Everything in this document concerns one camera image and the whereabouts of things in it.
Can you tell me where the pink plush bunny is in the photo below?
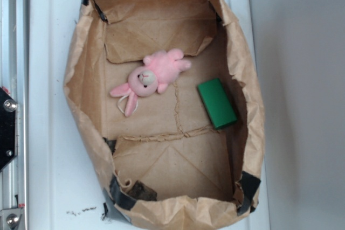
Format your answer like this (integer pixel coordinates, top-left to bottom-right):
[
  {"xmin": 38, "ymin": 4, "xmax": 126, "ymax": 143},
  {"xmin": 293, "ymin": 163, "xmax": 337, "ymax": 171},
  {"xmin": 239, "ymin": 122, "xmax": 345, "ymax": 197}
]
[{"xmin": 110, "ymin": 48, "xmax": 191, "ymax": 117}]

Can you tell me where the green rectangular block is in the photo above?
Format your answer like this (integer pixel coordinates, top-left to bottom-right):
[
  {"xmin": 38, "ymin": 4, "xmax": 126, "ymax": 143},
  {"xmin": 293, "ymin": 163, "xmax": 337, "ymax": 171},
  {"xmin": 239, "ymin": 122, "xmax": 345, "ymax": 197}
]
[{"xmin": 197, "ymin": 78, "xmax": 237, "ymax": 130}]

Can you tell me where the black mounting bracket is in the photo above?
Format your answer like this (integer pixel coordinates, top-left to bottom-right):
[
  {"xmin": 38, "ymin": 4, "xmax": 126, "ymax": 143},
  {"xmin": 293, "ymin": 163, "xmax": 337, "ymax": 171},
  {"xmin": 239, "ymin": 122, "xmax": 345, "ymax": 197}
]
[{"xmin": 0, "ymin": 87, "xmax": 18, "ymax": 172}]

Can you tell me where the aluminium frame rail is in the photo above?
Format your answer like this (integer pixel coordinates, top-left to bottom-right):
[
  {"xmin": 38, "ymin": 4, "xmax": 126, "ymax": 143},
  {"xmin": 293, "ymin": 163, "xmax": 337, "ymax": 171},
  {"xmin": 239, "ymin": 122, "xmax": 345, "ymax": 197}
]
[{"xmin": 1, "ymin": 0, "xmax": 29, "ymax": 229}]

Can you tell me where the silver corner bracket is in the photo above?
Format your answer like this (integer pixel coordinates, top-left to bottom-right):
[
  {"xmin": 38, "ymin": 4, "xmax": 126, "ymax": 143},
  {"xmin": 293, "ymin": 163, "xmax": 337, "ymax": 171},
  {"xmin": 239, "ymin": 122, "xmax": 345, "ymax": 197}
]
[{"xmin": 1, "ymin": 208, "xmax": 23, "ymax": 230}]

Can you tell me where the brown paper bag tray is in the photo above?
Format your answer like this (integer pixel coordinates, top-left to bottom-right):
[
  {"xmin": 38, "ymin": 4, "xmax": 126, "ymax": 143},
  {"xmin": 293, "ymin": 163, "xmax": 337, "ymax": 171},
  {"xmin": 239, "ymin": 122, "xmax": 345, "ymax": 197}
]
[{"xmin": 64, "ymin": 0, "xmax": 265, "ymax": 229}]

